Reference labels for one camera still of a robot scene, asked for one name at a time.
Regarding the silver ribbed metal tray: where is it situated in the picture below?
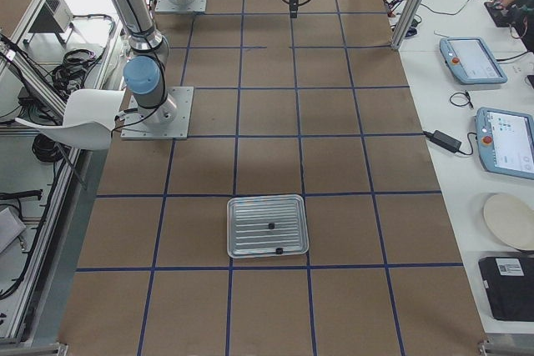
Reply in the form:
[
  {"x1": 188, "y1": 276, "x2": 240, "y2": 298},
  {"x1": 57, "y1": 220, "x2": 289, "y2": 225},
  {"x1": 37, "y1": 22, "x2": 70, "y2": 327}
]
[{"x1": 227, "y1": 194, "x2": 310, "y2": 258}]

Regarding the far blue teach pendant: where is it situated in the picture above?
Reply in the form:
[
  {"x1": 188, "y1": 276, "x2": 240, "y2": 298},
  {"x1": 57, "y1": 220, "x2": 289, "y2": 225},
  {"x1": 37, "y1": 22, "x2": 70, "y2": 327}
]
[{"x1": 439, "y1": 37, "x2": 508, "y2": 85}]

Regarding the blue teach pendant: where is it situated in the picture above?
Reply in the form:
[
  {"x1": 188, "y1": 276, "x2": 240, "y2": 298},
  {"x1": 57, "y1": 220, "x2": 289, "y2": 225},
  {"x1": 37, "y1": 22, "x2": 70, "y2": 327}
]
[
  {"x1": 475, "y1": 108, "x2": 533, "y2": 179},
  {"x1": 439, "y1": 37, "x2": 508, "y2": 85}
]

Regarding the black power adapter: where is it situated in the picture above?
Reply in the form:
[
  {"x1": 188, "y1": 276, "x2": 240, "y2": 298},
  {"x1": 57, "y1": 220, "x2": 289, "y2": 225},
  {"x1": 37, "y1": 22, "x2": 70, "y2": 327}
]
[{"x1": 432, "y1": 130, "x2": 461, "y2": 153}]

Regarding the white plastic chair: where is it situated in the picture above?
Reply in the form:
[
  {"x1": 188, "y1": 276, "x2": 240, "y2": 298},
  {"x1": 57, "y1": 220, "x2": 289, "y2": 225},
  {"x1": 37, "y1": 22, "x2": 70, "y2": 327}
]
[{"x1": 15, "y1": 88, "x2": 124, "y2": 151}]

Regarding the near blue teach pendant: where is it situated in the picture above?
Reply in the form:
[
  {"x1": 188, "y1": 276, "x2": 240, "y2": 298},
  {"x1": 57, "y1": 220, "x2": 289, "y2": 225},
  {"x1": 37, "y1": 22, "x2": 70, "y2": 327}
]
[{"x1": 475, "y1": 108, "x2": 533, "y2": 179}]

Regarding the beige round plate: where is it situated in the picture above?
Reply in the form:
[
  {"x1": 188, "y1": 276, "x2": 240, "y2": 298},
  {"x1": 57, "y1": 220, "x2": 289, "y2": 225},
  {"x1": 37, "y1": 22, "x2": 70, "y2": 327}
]
[{"x1": 483, "y1": 193, "x2": 533, "y2": 252}]

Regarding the black flat box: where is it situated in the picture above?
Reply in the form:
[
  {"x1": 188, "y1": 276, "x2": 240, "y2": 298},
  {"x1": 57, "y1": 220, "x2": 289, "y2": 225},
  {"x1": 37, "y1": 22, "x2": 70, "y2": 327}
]
[{"x1": 478, "y1": 257, "x2": 533, "y2": 322}]

